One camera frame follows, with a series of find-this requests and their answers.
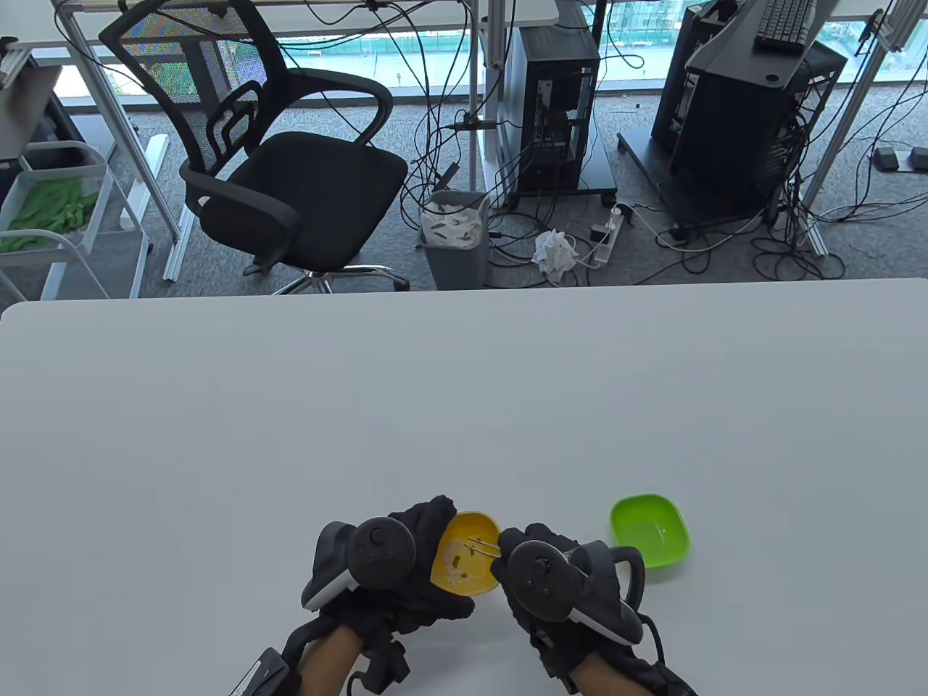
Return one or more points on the black left hand controller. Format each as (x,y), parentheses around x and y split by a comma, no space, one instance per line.
(380,554)

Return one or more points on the green small dish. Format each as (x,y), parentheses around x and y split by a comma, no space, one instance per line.
(645,529)

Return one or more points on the yellow plastic dish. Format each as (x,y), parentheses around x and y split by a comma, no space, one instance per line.
(482,525)

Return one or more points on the grey foot pedal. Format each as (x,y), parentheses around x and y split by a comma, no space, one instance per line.
(885,159)
(919,159)

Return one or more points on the grey side board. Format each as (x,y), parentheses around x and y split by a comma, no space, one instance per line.
(22,109)

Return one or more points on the metal tweezers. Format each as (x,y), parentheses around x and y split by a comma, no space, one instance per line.
(484,545)

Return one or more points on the black right hand controller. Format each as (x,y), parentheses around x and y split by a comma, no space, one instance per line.
(544,580)

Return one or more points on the person's left forearm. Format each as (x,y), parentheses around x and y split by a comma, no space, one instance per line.
(326,663)

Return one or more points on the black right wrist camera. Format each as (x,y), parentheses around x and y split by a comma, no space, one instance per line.
(667,681)

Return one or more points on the aluminium frame post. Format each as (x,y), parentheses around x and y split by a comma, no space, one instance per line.
(855,109)

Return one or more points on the group of mung beans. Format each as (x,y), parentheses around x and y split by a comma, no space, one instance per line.
(455,560)

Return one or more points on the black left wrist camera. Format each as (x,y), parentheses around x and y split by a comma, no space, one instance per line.
(257,674)

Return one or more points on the person's right forearm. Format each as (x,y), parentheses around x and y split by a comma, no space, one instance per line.
(602,674)

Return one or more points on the person's left hand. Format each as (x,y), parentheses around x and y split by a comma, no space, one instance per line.
(428,529)

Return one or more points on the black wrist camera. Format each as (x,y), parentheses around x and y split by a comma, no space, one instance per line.
(667,681)
(257,674)

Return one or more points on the crumpled white paper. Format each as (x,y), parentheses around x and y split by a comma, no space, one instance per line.
(552,250)

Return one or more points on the black wheeled tower platform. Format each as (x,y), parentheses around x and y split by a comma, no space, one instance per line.
(598,170)
(645,159)

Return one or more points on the black computer tower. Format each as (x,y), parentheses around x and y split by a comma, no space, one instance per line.
(551,109)
(732,145)
(678,87)

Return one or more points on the grey trash bin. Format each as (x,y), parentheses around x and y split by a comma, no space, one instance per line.
(457,264)

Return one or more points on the black mesh office chair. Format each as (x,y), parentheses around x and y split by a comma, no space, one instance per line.
(304,188)

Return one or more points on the black keyboard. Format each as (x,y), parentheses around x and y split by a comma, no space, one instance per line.
(784,25)

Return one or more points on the pile of green pods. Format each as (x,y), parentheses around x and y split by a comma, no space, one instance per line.
(51,206)

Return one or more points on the black hand controller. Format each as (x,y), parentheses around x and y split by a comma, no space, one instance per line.
(544,580)
(380,554)

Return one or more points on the white trolley cart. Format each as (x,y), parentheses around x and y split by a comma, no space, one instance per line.
(80,246)

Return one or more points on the white power strip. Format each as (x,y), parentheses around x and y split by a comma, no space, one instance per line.
(607,246)

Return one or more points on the black tilted desk top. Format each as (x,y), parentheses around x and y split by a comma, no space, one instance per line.
(739,58)

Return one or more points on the person's right hand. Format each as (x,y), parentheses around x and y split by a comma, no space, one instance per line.
(522,536)

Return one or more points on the pile of white grains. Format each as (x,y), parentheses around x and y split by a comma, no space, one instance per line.
(457,573)

